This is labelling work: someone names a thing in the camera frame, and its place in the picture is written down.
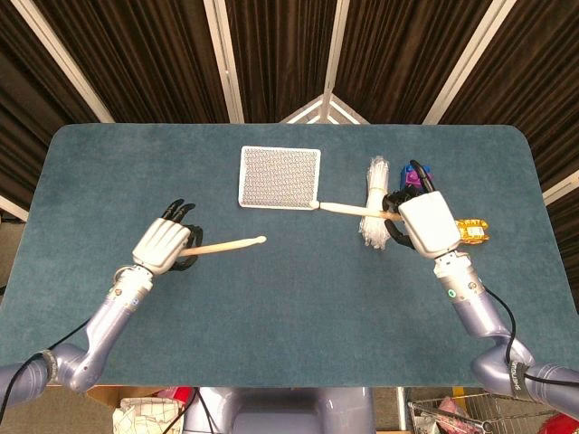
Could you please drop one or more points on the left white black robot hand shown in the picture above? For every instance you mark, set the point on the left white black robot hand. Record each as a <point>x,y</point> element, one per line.
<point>158,244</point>

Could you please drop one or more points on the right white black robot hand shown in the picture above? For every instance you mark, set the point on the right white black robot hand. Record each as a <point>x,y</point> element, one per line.
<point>427,221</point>

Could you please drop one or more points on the wooden drumstick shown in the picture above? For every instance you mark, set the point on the wooden drumstick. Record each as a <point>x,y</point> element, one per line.
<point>226,246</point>
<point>348,209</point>

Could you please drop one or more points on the right lavender robot arm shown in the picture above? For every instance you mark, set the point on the right lavender robot arm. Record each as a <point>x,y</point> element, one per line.
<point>475,312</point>

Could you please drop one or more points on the purple toy building block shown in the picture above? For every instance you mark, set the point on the purple toy building block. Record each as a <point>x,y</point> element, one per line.
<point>412,179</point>

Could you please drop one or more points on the gold foil snack pack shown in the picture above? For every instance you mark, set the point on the gold foil snack pack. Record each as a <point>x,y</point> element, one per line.
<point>475,230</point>

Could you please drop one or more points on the red plastic item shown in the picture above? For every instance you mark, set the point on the red plastic item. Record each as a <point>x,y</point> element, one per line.
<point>181,393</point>

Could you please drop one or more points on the blue felt table mat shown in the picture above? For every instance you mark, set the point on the blue felt table mat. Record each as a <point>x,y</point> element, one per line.
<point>289,325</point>

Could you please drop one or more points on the cardboard box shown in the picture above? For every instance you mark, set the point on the cardboard box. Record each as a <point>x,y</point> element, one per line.
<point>108,393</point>

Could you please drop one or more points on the white checked cloth bag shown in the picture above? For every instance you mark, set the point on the white checked cloth bag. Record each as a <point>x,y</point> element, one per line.
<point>145,416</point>

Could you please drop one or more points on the lavender robot torso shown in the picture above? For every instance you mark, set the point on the lavender robot torso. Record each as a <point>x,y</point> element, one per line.
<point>280,411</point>

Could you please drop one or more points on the dark brown curtain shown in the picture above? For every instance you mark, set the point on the dark brown curtain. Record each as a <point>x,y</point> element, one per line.
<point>280,54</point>

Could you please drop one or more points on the white partition frame post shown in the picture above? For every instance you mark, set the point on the white partition frame post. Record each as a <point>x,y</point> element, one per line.
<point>335,50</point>
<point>470,63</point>
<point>63,63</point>
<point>224,59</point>

